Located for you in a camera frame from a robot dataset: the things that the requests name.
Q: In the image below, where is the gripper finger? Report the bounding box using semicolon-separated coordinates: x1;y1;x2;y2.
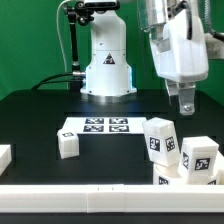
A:
177;82;196;116
165;79;178;106

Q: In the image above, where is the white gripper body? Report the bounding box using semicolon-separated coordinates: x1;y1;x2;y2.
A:
150;9;208;83

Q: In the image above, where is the white round stool seat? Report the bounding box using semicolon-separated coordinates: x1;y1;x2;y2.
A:
152;163;222;186

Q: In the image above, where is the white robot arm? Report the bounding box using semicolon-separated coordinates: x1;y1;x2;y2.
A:
82;0;224;115

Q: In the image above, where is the white marker sheet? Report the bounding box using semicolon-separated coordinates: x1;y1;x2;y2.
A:
63;117;146;134

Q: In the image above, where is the white right fence bar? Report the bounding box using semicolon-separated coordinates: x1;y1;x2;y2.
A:
216;151;224;185

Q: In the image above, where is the white fence bar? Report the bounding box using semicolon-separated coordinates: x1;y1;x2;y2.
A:
216;151;224;185
0;185;224;213
0;145;12;176

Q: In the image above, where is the white front fence bar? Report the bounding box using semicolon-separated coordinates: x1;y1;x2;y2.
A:
0;185;224;213

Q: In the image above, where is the white left fence bar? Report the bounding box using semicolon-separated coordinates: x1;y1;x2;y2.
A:
0;145;12;176

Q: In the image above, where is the black cable bundle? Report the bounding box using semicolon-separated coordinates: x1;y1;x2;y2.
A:
31;73;86;91

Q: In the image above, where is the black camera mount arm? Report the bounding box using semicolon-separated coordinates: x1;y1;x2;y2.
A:
64;1;93;77

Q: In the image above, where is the white cable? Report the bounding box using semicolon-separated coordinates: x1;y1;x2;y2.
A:
55;0;73;73

